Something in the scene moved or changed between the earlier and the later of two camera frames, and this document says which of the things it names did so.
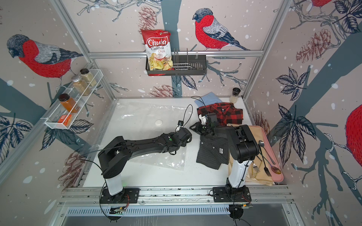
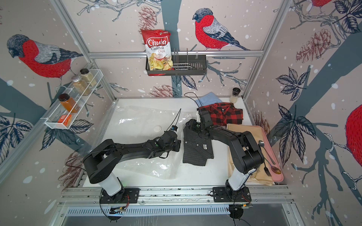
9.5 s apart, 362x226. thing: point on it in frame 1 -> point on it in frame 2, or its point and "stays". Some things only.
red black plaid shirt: (226, 113) stays
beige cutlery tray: (259, 171) stays
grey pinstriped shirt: (214, 149) -> (196, 149)
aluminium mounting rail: (261, 196) stays
